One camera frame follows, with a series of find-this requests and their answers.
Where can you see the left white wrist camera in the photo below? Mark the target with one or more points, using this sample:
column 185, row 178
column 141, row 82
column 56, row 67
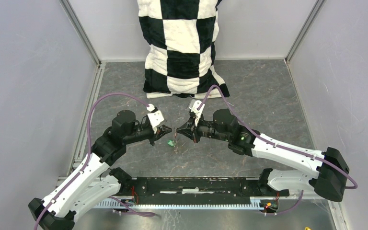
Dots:
column 155, row 117

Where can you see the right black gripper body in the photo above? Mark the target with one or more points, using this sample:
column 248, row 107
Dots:
column 197, row 130

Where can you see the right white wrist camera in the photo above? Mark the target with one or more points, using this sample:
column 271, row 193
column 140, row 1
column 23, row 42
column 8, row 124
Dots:
column 196, row 108

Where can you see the aluminium frame rail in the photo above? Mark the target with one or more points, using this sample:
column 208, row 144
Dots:
column 291, row 180

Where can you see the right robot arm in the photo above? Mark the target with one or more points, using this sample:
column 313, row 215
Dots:
column 323, row 172

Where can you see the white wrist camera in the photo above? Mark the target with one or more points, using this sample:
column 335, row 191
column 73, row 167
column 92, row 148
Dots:
column 196, row 108
column 155, row 117

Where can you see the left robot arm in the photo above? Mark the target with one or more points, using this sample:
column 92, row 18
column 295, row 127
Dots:
column 63, row 207

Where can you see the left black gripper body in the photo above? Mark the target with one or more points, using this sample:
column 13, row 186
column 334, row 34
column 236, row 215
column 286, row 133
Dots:
column 153, row 135

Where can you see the grey slotted cable duct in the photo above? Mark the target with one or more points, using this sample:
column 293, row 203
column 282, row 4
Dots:
column 254, row 204

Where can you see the black white checkered blanket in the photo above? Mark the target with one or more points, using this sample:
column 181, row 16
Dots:
column 181, row 35

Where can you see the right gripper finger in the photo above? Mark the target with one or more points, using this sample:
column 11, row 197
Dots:
column 186, row 128
column 187, row 133

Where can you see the large metal keyring plate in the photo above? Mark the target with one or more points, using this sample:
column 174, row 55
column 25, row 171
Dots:
column 175, row 143

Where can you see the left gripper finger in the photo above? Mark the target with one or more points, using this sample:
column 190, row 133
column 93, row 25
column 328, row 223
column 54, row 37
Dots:
column 165, row 129
column 159, row 135

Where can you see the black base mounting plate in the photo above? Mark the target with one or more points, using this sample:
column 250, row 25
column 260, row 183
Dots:
column 196, row 190

